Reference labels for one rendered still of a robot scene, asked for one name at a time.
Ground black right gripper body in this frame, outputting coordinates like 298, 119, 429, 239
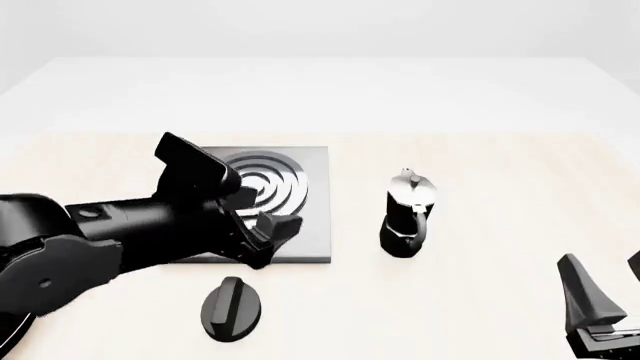
565, 313, 640, 360

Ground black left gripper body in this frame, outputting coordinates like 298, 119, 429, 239
213, 198, 276, 271

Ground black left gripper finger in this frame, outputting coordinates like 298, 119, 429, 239
255, 212, 305, 249
229, 184, 259, 210

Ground flat black stove plate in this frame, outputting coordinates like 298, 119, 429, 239
172, 145, 333, 265

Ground round black stove knob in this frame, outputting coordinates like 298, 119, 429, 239
199, 275, 263, 344

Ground black and silver moka pot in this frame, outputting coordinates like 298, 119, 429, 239
378, 167, 439, 260

